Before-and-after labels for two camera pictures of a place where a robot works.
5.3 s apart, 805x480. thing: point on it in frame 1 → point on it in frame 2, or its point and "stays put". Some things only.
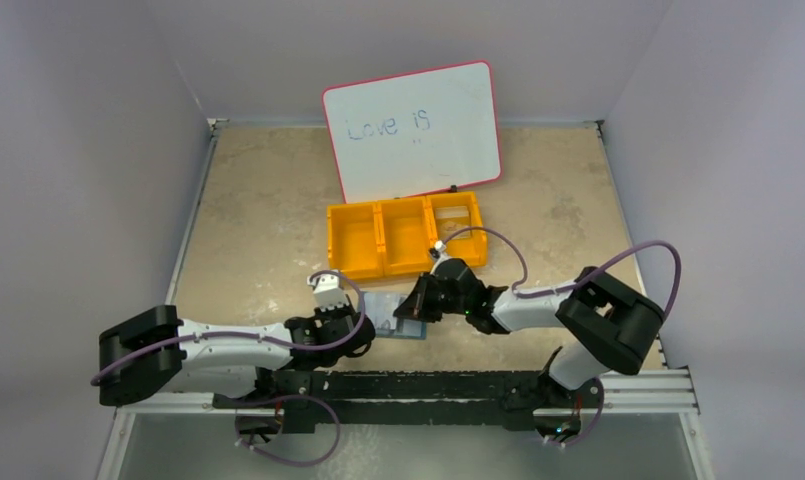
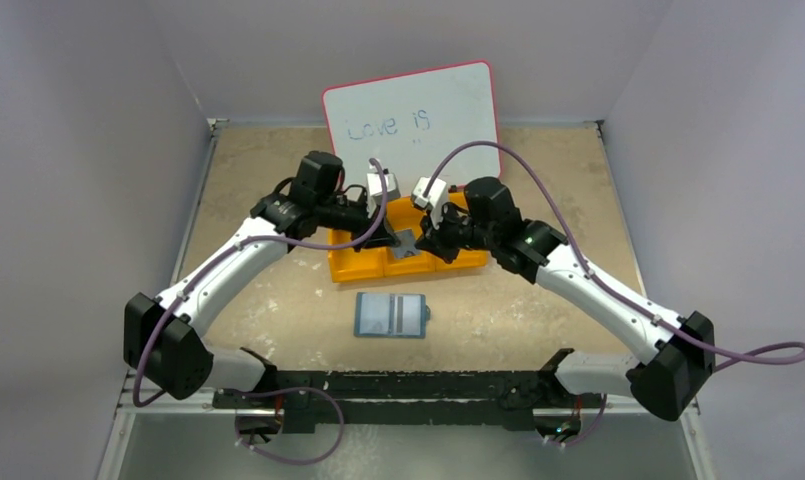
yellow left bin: (355, 240) stays put
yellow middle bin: (407, 234) stays put
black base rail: (450, 398) stays put
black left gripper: (339, 315) → (373, 229)
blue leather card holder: (380, 308) stays put
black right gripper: (432, 297) → (434, 235)
